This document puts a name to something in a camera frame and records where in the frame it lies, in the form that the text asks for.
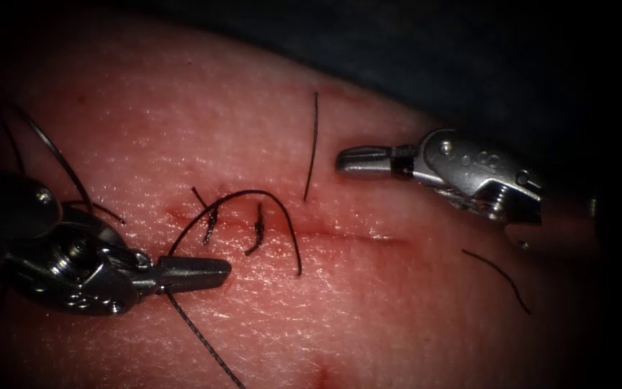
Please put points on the left arm needle driver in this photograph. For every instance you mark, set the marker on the left arm needle driver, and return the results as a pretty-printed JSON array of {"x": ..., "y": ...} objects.
[{"x": 81, "y": 275}]

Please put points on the short black thread piece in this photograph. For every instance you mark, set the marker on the short black thread piece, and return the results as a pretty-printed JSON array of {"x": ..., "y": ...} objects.
[
  {"x": 505, "y": 276},
  {"x": 313, "y": 143}
]

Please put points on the right arm needle driver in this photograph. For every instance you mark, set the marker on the right arm needle driver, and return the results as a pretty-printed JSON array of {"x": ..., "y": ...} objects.
[{"x": 473, "y": 167}]

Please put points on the right arm needle driver jaw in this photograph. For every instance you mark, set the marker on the right arm needle driver jaw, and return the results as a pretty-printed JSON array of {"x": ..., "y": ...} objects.
[
  {"x": 367, "y": 168},
  {"x": 370, "y": 155}
]

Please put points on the dark right arm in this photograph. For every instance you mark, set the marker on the dark right arm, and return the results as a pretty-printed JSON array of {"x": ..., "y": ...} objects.
[{"x": 621, "y": 221}]

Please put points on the dark left arm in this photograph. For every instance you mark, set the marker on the dark left arm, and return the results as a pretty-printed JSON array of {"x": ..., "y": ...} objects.
[{"x": 14, "y": 208}]

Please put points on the tissue pad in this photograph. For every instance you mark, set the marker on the tissue pad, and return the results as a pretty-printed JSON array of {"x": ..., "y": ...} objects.
[{"x": 343, "y": 302}]

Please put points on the black stitching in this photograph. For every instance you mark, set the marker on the black stitching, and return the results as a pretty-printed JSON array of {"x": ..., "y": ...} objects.
[{"x": 259, "y": 227}]

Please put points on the left arm needle driver jaw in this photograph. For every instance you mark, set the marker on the left arm needle driver jaw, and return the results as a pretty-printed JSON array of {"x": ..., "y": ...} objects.
[
  {"x": 192, "y": 283},
  {"x": 197, "y": 266}
]

